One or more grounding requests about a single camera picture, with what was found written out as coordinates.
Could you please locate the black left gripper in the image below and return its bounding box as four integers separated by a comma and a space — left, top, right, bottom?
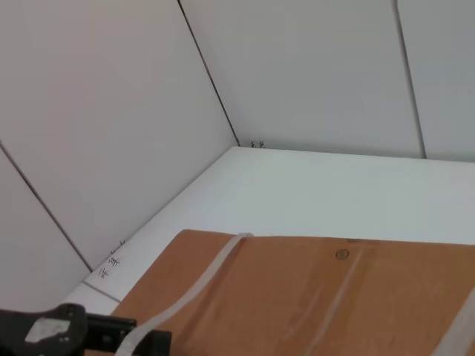
0, 303, 173, 356

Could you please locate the brown cardboard box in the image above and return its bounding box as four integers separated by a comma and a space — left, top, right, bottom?
111, 228, 475, 356

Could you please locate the clear packing tape strip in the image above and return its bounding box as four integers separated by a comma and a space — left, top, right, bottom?
302, 246, 367, 356

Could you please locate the white plastic packing strap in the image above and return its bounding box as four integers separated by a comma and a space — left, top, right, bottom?
432, 285, 475, 356
114, 231, 255, 356

